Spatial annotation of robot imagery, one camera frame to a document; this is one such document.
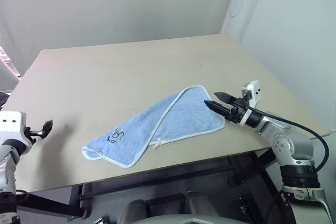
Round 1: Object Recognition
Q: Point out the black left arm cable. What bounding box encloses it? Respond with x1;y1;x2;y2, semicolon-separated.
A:
15;189;28;202

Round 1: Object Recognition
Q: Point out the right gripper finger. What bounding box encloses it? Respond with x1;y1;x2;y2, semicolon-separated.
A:
204;100;234;118
214;92;235;105

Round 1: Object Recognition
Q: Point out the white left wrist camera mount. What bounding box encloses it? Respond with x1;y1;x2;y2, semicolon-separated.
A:
0;111;32;154

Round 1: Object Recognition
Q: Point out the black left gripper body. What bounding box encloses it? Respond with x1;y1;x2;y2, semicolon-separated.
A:
23;126;45;144

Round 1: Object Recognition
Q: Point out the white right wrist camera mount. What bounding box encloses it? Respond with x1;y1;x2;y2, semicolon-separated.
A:
239;80;262;126

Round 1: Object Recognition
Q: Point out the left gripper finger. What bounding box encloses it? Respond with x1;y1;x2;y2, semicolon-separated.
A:
41;119;54;138

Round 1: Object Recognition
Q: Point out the blue cloth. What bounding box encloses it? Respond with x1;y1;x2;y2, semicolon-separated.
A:
81;84;227;168

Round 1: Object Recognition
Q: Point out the white slatted window blind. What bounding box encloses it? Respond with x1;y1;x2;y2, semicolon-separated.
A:
0;42;22;79

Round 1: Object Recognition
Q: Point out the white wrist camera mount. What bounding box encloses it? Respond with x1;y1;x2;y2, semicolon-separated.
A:
0;111;32;154
239;80;262;126

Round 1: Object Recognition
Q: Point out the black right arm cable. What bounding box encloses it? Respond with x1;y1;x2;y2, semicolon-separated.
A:
246;104;331;172

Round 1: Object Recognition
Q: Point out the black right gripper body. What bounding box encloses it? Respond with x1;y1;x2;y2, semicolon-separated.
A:
225;95;250;125

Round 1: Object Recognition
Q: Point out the black metal table frame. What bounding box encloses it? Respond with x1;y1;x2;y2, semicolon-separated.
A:
15;148;279;221

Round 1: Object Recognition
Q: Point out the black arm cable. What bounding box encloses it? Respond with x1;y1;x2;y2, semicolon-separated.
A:
15;189;28;202
246;104;331;172

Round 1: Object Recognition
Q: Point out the black object beside table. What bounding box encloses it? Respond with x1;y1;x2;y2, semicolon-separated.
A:
0;90;12;107

